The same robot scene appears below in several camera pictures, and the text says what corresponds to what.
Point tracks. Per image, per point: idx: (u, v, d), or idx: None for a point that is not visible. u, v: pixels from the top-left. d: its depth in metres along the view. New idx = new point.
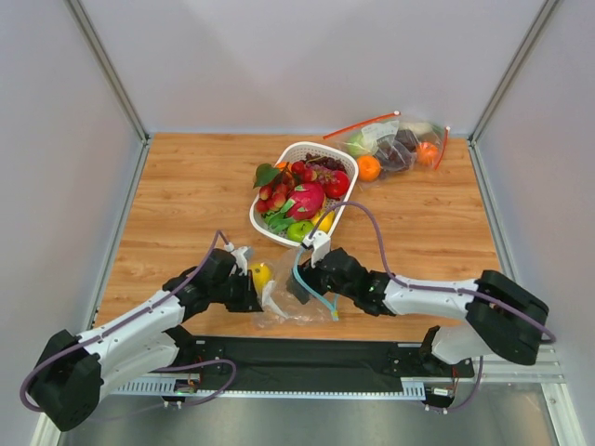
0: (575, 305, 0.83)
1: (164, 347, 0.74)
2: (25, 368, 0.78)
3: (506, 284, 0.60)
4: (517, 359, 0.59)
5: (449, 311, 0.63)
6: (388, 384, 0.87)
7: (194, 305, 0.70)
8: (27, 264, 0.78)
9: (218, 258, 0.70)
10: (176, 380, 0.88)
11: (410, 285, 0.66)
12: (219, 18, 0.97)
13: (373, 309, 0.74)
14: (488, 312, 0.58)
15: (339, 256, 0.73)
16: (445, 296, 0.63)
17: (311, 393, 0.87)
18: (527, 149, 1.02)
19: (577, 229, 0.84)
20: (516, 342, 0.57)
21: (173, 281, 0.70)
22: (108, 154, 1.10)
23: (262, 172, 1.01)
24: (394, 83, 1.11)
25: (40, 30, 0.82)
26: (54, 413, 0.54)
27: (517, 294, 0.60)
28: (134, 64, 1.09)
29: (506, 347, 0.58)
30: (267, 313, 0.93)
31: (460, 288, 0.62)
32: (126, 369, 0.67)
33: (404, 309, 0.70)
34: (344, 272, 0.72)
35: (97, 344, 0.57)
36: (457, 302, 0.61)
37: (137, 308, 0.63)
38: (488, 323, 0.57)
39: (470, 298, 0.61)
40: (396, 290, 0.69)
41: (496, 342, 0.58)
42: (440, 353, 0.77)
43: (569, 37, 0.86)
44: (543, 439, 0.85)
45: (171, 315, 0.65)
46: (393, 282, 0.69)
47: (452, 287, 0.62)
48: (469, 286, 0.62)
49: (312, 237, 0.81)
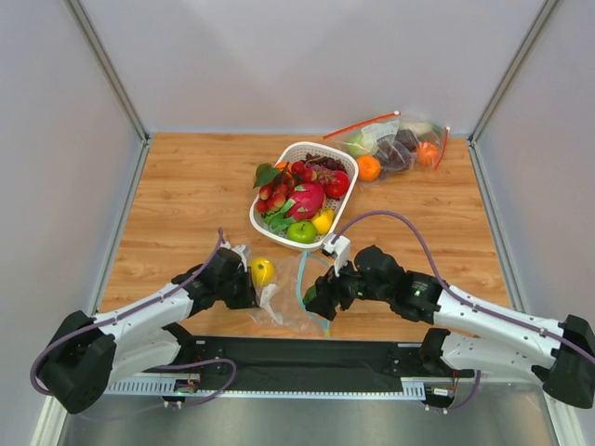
0: (575, 304, 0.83)
1: (167, 344, 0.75)
2: (25, 368, 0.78)
3: (589, 334, 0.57)
4: (573, 400, 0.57)
5: (522, 347, 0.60)
6: (388, 385, 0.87)
7: (202, 300, 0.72)
8: (28, 263, 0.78)
9: (224, 256, 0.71)
10: (176, 380, 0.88)
11: (476, 307, 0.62)
12: (219, 18, 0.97)
13: (410, 315, 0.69)
14: (574, 360, 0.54)
15: (376, 255, 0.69)
16: (524, 334, 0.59)
17: (311, 393, 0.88)
18: (527, 149, 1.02)
19: (577, 229, 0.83)
20: (584, 391, 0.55)
21: (180, 275, 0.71)
22: (108, 154, 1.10)
23: (261, 172, 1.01)
24: (394, 83, 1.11)
25: (40, 30, 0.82)
26: (63, 393, 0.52)
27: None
28: (133, 64, 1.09)
29: (570, 392, 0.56)
30: (263, 311, 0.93)
31: (546, 331, 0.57)
32: (133, 359, 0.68)
33: (452, 326, 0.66)
34: (380, 271, 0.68)
35: (112, 325, 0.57)
36: (540, 345, 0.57)
37: (148, 296, 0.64)
38: (575, 373, 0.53)
39: (557, 343, 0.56)
40: (454, 307, 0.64)
41: (562, 386, 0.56)
42: (450, 360, 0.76)
43: (570, 36, 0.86)
44: (543, 439, 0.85)
45: (178, 308, 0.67)
46: (448, 295, 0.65)
47: (536, 327, 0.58)
48: (552, 329, 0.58)
49: (335, 242, 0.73)
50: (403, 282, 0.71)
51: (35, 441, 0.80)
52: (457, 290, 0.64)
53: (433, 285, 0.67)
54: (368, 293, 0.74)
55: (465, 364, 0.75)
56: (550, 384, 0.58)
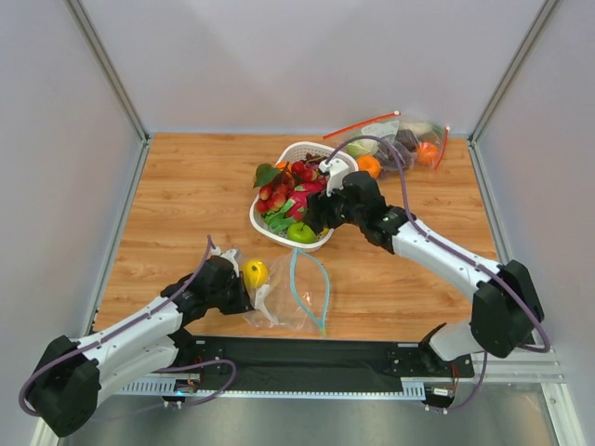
0: (575, 303, 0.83)
1: (163, 348, 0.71)
2: (25, 368, 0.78)
3: (524, 282, 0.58)
4: (490, 346, 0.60)
5: (457, 280, 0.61)
6: (388, 385, 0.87)
7: (192, 311, 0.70)
8: (28, 263, 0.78)
9: (215, 265, 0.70)
10: (176, 380, 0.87)
11: (429, 236, 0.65)
12: (219, 18, 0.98)
13: (375, 238, 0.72)
14: (497, 296, 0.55)
15: (361, 177, 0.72)
16: (461, 265, 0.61)
17: (311, 393, 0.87)
18: (527, 148, 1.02)
19: (577, 229, 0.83)
20: (503, 335, 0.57)
21: (170, 287, 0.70)
22: (107, 154, 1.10)
23: (262, 172, 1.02)
24: (394, 83, 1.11)
25: (41, 30, 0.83)
26: (51, 418, 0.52)
27: (530, 295, 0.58)
28: (133, 64, 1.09)
29: (492, 333, 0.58)
30: (257, 314, 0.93)
31: (479, 265, 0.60)
32: (125, 373, 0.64)
33: (409, 256, 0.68)
34: (360, 189, 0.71)
35: (95, 349, 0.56)
36: (470, 275, 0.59)
37: (135, 314, 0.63)
38: (494, 309, 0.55)
39: (486, 277, 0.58)
40: (410, 234, 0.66)
41: (485, 327, 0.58)
42: (436, 344, 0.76)
43: (570, 36, 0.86)
44: (543, 439, 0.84)
45: (168, 321, 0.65)
46: (410, 225, 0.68)
47: (470, 260, 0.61)
48: (487, 265, 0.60)
49: (329, 164, 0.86)
50: (379, 209, 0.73)
51: (35, 441, 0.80)
52: (422, 225, 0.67)
53: (403, 217, 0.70)
54: (349, 218, 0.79)
55: (451, 352, 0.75)
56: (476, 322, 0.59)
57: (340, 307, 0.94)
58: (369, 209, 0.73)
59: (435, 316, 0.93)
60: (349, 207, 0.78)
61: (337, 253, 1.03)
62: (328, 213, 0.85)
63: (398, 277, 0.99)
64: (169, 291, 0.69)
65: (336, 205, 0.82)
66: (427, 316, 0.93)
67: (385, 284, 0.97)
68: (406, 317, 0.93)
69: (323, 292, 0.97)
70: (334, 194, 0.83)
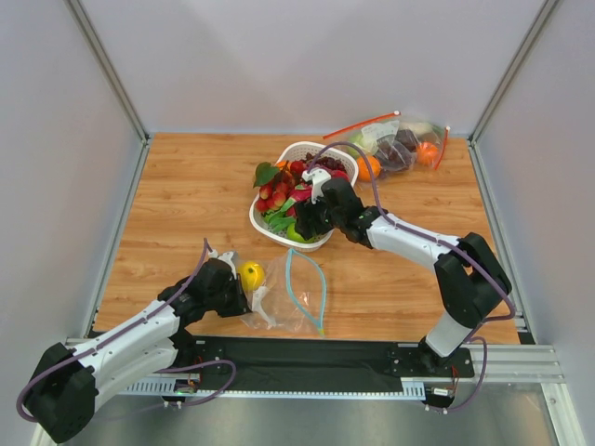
0: (575, 303, 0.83)
1: (163, 350, 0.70)
2: (26, 368, 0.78)
3: (485, 251, 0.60)
4: (459, 315, 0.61)
5: (424, 258, 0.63)
6: (388, 385, 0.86)
7: (191, 313, 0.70)
8: (28, 263, 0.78)
9: (214, 268, 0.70)
10: (176, 380, 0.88)
11: (397, 224, 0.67)
12: (219, 18, 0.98)
13: (353, 236, 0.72)
14: (456, 264, 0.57)
15: (335, 179, 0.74)
16: (425, 242, 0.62)
17: (311, 393, 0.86)
18: (526, 148, 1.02)
19: (577, 228, 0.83)
20: (469, 304, 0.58)
21: (167, 291, 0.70)
22: (107, 154, 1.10)
23: (261, 172, 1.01)
24: (394, 83, 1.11)
25: (41, 30, 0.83)
26: (47, 425, 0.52)
27: (492, 262, 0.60)
28: (133, 64, 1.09)
29: (458, 303, 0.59)
30: (256, 315, 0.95)
31: (440, 240, 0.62)
32: (123, 376, 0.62)
33: (385, 248, 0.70)
34: (335, 190, 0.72)
35: (91, 356, 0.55)
36: (432, 250, 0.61)
37: (131, 319, 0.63)
38: (457, 281, 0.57)
39: (446, 250, 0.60)
40: (380, 225, 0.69)
41: (454, 298, 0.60)
42: (434, 342, 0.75)
43: (570, 36, 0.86)
44: (543, 439, 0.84)
45: (165, 325, 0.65)
46: (382, 218, 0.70)
47: (433, 237, 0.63)
48: (449, 240, 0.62)
49: (311, 174, 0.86)
50: (357, 210, 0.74)
51: (35, 441, 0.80)
52: (394, 216, 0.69)
53: (376, 214, 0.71)
54: (330, 220, 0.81)
55: (452, 347, 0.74)
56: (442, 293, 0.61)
57: (338, 307, 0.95)
58: (347, 210, 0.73)
59: (435, 315, 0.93)
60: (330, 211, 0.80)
61: (337, 253, 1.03)
62: (315, 218, 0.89)
63: (397, 277, 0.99)
64: (166, 295, 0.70)
65: (320, 210, 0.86)
66: (426, 316, 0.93)
67: (384, 284, 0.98)
68: (406, 317, 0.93)
69: (320, 292, 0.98)
70: (318, 202, 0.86)
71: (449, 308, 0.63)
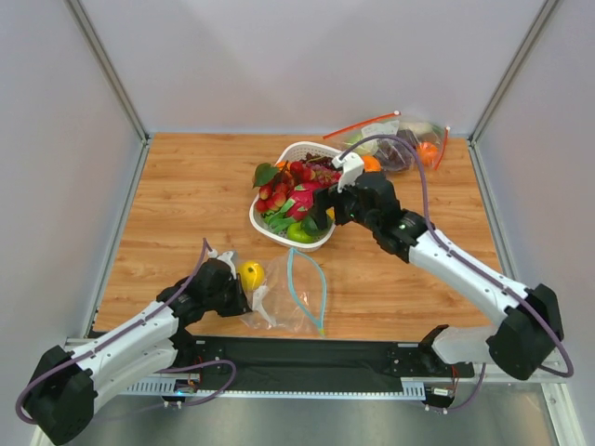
0: (575, 304, 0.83)
1: (163, 351, 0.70)
2: (26, 369, 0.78)
3: (553, 307, 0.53)
4: (509, 370, 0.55)
5: (480, 300, 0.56)
6: (388, 385, 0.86)
7: (190, 314, 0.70)
8: (28, 264, 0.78)
9: (213, 269, 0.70)
10: (176, 380, 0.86)
11: (451, 251, 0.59)
12: (218, 19, 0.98)
13: (390, 245, 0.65)
14: (524, 322, 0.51)
15: (376, 178, 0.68)
16: (486, 286, 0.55)
17: (311, 393, 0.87)
18: (526, 148, 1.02)
19: (577, 229, 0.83)
20: (528, 361, 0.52)
21: (166, 292, 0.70)
22: (107, 154, 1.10)
23: (261, 172, 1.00)
24: (394, 83, 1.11)
25: (40, 30, 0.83)
26: (47, 427, 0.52)
27: (556, 318, 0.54)
28: (133, 64, 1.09)
29: (515, 361, 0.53)
30: (256, 314, 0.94)
31: (508, 288, 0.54)
32: (123, 378, 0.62)
33: (425, 268, 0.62)
34: (375, 192, 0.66)
35: (89, 359, 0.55)
36: (497, 299, 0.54)
37: (130, 321, 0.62)
38: (523, 340, 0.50)
39: (514, 302, 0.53)
40: (429, 247, 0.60)
41: (509, 355, 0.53)
42: (441, 348, 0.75)
43: (570, 36, 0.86)
44: (542, 438, 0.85)
45: (165, 327, 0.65)
46: (429, 236, 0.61)
47: (498, 282, 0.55)
48: (516, 288, 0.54)
49: (343, 159, 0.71)
50: (394, 216, 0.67)
51: (35, 441, 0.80)
52: (442, 236, 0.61)
53: (421, 226, 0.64)
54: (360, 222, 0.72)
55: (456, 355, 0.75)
56: (494, 345, 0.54)
57: (338, 307, 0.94)
58: (384, 215, 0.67)
59: (434, 315, 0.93)
60: (360, 210, 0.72)
61: (337, 253, 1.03)
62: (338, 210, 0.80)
63: (398, 277, 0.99)
64: (166, 295, 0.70)
65: (346, 202, 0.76)
66: (426, 316, 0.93)
67: (384, 284, 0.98)
68: (406, 317, 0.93)
69: (321, 292, 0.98)
70: (345, 190, 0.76)
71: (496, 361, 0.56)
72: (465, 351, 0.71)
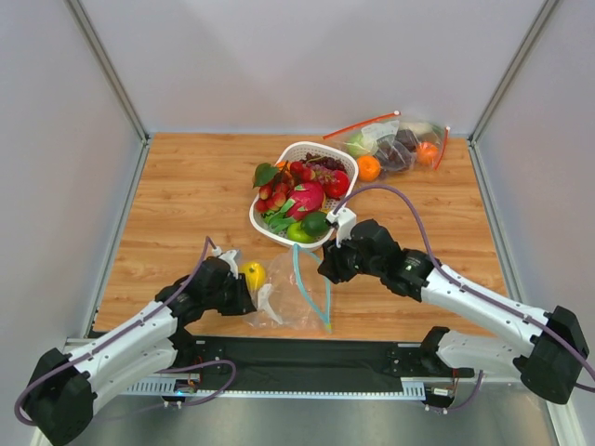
0: (576, 304, 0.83)
1: (162, 352, 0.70)
2: (26, 369, 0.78)
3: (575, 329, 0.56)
4: (547, 393, 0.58)
5: (504, 333, 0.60)
6: (387, 385, 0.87)
7: (188, 313, 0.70)
8: (28, 263, 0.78)
9: (210, 268, 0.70)
10: (176, 380, 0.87)
11: (463, 286, 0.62)
12: (218, 18, 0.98)
13: (400, 287, 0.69)
14: (553, 350, 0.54)
15: (369, 227, 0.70)
16: (508, 318, 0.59)
17: (311, 393, 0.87)
18: (527, 149, 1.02)
19: (576, 229, 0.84)
20: (561, 386, 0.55)
21: (165, 292, 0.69)
22: (107, 155, 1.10)
23: (261, 172, 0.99)
24: (394, 83, 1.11)
25: (41, 30, 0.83)
26: (46, 429, 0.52)
27: (580, 339, 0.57)
28: (133, 64, 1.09)
29: (548, 385, 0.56)
30: (260, 314, 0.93)
31: (528, 318, 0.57)
32: (122, 378, 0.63)
33: (440, 306, 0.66)
34: (372, 242, 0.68)
35: (86, 361, 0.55)
36: (521, 331, 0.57)
37: (128, 321, 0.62)
38: (552, 366, 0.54)
39: (538, 332, 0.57)
40: (442, 284, 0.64)
41: (541, 380, 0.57)
42: (445, 355, 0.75)
43: (571, 36, 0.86)
44: (543, 439, 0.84)
45: (163, 328, 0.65)
46: (437, 271, 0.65)
47: (519, 313, 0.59)
48: (536, 318, 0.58)
49: (337, 213, 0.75)
50: (396, 256, 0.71)
51: (35, 441, 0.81)
52: (449, 270, 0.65)
53: (428, 263, 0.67)
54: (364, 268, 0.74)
55: (462, 361, 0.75)
56: (529, 374, 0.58)
57: (339, 307, 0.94)
58: (387, 258, 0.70)
59: (435, 315, 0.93)
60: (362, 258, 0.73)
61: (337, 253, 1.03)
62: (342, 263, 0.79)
63: None
64: (165, 295, 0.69)
65: (347, 255, 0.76)
66: (426, 316, 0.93)
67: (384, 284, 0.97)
68: (406, 317, 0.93)
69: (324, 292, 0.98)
70: (344, 244, 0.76)
71: (532, 386, 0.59)
72: (474, 359, 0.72)
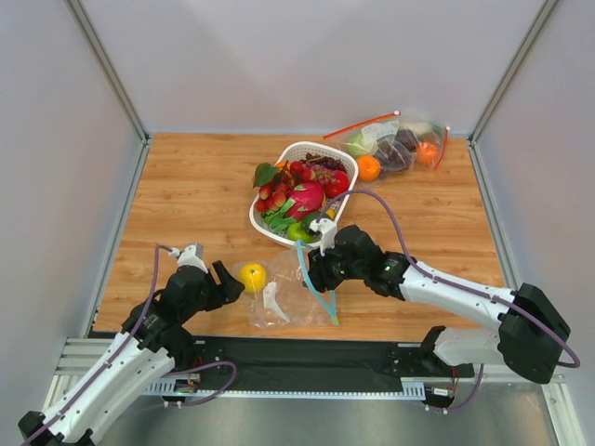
0: (576, 304, 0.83)
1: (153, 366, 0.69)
2: (27, 369, 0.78)
3: (543, 303, 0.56)
4: (531, 374, 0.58)
5: (476, 315, 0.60)
6: (388, 385, 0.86)
7: (163, 334, 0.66)
8: (28, 263, 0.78)
9: (181, 281, 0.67)
10: (176, 380, 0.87)
11: (435, 277, 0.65)
12: (218, 19, 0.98)
13: (382, 288, 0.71)
14: (521, 325, 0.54)
15: (351, 231, 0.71)
16: (476, 301, 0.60)
17: (312, 393, 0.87)
18: (526, 149, 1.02)
19: (576, 231, 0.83)
20: (538, 361, 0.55)
21: (131, 321, 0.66)
22: (107, 155, 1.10)
23: (261, 172, 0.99)
24: (394, 83, 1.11)
25: (41, 31, 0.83)
26: None
27: (550, 313, 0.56)
28: (133, 64, 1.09)
29: (527, 362, 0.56)
30: (267, 314, 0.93)
31: (495, 297, 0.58)
32: (116, 406, 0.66)
33: (421, 301, 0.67)
34: (353, 245, 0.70)
35: (59, 421, 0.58)
36: (489, 309, 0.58)
37: (97, 365, 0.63)
38: (521, 340, 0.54)
39: (505, 308, 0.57)
40: (416, 278, 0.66)
41: (521, 360, 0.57)
42: (442, 352, 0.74)
43: (570, 36, 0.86)
44: (543, 439, 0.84)
45: (132, 361, 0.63)
46: (414, 268, 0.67)
47: (486, 294, 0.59)
48: (502, 295, 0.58)
49: (319, 221, 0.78)
50: (378, 259, 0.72)
51: None
52: (426, 266, 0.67)
53: (404, 263, 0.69)
54: (348, 272, 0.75)
55: (458, 359, 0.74)
56: (509, 358, 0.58)
57: (339, 306, 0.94)
58: (369, 261, 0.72)
59: (434, 315, 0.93)
60: (345, 263, 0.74)
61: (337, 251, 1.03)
62: (326, 271, 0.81)
63: None
64: (130, 325, 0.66)
65: (330, 263, 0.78)
66: (426, 316, 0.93)
67: None
68: (405, 317, 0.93)
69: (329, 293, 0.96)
70: (327, 254, 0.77)
71: (516, 371, 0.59)
72: (473, 352, 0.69)
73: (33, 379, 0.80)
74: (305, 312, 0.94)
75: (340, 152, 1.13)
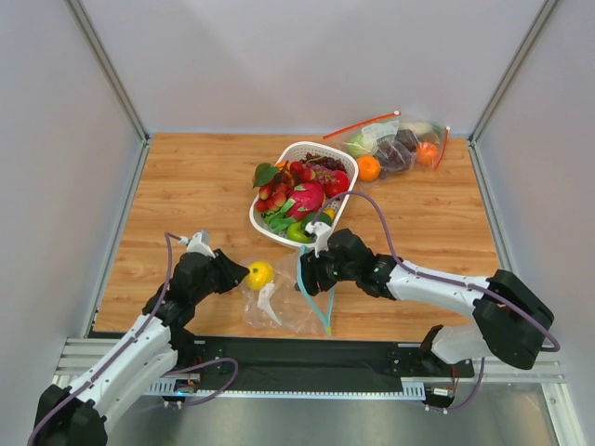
0: (576, 304, 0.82)
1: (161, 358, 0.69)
2: (27, 368, 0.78)
3: (519, 287, 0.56)
4: (514, 360, 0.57)
5: (456, 304, 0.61)
6: (388, 385, 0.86)
7: (179, 318, 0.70)
8: (28, 263, 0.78)
9: (188, 268, 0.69)
10: (176, 380, 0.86)
11: (418, 272, 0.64)
12: (218, 18, 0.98)
13: (373, 289, 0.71)
14: (496, 309, 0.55)
15: (344, 235, 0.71)
16: (454, 289, 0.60)
17: (311, 393, 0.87)
18: (526, 149, 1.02)
19: (576, 231, 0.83)
20: (517, 346, 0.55)
21: (150, 304, 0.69)
22: (107, 154, 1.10)
23: (261, 172, 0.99)
24: (395, 82, 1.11)
25: (41, 31, 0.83)
26: None
27: (527, 298, 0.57)
28: (133, 64, 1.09)
29: (507, 347, 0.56)
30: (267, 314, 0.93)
31: (470, 284, 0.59)
32: (127, 394, 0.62)
33: (409, 297, 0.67)
34: (346, 248, 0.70)
35: (88, 389, 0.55)
36: (465, 296, 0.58)
37: (121, 341, 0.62)
38: (495, 323, 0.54)
39: (481, 295, 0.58)
40: (401, 275, 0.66)
41: (501, 345, 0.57)
42: (441, 350, 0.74)
43: (570, 35, 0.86)
44: (542, 439, 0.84)
45: (157, 338, 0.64)
46: (400, 267, 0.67)
47: (461, 282, 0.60)
48: (479, 282, 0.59)
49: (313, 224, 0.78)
50: (370, 260, 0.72)
51: None
52: (411, 263, 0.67)
53: (392, 264, 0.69)
54: (340, 274, 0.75)
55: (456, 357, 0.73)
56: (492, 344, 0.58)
57: (339, 306, 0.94)
58: (361, 264, 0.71)
59: (434, 315, 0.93)
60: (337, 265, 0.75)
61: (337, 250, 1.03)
62: (320, 273, 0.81)
63: None
64: (151, 308, 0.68)
65: (323, 266, 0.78)
66: (426, 316, 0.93)
67: None
68: (405, 317, 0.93)
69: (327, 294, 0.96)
70: (321, 255, 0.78)
71: (500, 358, 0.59)
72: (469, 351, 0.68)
73: (33, 378, 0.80)
74: (305, 312, 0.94)
75: (339, 152, 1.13)
